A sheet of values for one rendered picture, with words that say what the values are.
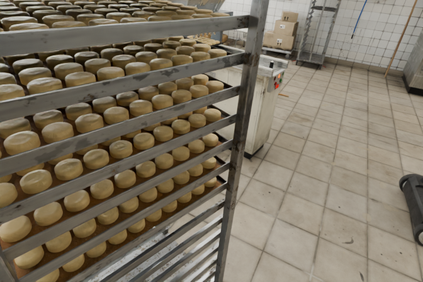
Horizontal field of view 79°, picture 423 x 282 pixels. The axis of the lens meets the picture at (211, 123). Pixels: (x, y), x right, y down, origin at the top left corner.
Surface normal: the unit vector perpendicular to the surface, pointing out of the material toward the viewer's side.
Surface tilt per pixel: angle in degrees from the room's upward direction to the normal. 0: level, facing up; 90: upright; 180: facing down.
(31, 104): 90
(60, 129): 0
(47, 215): 0
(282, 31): 93
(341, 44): 90
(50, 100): 90
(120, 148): 0
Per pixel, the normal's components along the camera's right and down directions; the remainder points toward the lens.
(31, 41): 0.67, 0.42
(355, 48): -0.47, 0.42
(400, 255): 0.07, -0.86
